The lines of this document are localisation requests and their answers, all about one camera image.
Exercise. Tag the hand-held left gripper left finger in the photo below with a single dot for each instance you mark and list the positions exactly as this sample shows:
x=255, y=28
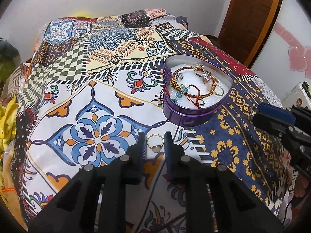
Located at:
x=137, y=155

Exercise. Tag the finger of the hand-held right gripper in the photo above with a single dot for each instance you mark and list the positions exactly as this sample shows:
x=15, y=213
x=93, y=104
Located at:
x=277, y=110
x=267, y=123

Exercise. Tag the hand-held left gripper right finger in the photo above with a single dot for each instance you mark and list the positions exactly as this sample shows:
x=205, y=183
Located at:
x=168, y=160

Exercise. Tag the purple heart-shaped tin box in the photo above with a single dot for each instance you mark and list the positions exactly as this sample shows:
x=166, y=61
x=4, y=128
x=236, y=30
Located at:
x=192, y=114

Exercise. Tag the rings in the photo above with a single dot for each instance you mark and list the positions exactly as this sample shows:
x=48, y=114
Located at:
x=211, y=92

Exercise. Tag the white box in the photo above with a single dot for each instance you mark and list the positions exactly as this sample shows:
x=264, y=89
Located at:
x=295, y=94

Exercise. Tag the pink heart stickers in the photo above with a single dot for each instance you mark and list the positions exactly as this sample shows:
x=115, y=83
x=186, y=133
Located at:
x=300, y=59

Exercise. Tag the patchwork patterned blanket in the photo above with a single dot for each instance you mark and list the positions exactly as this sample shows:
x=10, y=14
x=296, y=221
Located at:
x=97, y=82

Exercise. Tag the brown wooden door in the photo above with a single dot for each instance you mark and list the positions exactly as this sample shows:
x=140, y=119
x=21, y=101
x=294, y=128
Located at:
x=250, y=17

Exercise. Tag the dark blue bag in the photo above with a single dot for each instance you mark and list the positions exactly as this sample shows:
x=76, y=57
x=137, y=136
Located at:
x=183, y=21

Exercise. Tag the yellow blanket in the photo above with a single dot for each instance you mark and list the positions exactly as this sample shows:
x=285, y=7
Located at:
x=7, y=131

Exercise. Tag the brown striped cloth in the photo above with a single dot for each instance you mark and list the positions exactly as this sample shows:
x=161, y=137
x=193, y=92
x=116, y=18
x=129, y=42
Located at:
x=23, y=75

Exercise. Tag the green patterned bag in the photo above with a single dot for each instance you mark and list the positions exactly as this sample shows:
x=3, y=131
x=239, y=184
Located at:
x=8, y=58

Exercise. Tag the yellow bed frame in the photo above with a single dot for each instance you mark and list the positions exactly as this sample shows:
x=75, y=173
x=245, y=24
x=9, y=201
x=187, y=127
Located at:
x=82, y=15

